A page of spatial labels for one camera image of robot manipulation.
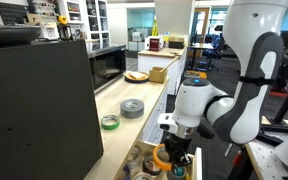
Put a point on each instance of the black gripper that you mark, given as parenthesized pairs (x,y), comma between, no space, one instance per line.
(179,145)

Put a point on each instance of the orange tape roll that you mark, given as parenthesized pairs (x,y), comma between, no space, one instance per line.
(157,161)

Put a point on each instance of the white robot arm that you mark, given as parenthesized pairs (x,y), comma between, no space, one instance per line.
(247,100)

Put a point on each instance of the teal tape in clear roll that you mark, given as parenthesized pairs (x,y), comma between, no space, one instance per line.
(179,172)

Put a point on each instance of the dark roll with red tape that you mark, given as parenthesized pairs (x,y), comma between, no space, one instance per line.
(147,168)

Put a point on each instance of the wooden drawer with white front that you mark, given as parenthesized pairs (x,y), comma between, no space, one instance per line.
(144,146)

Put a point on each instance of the white printed tape roll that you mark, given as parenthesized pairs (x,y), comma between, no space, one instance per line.
(140,176)

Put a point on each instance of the white drawer cabinet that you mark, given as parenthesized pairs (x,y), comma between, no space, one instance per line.
(155,120)

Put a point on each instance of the blue tape roll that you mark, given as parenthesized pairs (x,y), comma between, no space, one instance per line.
(125,173)

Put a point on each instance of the green and white tape roll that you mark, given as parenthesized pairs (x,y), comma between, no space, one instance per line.
(110,125)

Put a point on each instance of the perforated white work table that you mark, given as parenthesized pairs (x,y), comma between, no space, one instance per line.
(264,160)

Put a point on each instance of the wooden box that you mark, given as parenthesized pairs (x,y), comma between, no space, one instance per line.
(157,76)

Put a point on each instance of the black plate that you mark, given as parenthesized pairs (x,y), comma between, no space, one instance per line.
(136,81)

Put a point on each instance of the toast slice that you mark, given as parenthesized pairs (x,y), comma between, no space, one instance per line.
(136,75)

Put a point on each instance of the wooden spoon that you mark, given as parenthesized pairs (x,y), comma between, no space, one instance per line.
(170,64)

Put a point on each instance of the white island cabinet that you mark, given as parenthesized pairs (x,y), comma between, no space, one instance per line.
(154,61)

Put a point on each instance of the black office chair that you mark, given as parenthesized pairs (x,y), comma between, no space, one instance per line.
(215,53)

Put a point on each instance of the brown box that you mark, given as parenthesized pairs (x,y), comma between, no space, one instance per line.
(176,43)

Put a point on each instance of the black microwave oven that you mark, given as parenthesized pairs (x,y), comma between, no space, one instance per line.
(107,66)

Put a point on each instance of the red and white appliance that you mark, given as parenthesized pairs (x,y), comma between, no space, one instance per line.
(154,43)

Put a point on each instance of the white printer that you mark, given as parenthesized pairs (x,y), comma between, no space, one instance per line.
(137,36)

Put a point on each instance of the yellow floor sign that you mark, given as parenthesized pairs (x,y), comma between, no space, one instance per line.
(155,28)

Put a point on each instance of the large black board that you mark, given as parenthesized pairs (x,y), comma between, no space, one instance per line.
(34,110)

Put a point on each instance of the white shelf unit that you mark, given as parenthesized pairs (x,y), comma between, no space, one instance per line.
(84,28)

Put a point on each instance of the yellow round tool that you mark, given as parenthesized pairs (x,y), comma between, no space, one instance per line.
(62,20)

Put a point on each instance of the black tray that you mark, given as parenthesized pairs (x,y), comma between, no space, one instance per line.
(10,35)

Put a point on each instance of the dark parts bin rack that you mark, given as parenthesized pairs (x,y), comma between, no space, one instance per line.
(12,13)

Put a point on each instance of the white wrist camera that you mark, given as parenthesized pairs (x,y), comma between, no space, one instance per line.
(166,123)

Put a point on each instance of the grey duct tape roll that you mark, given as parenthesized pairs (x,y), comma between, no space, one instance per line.
(132,108)

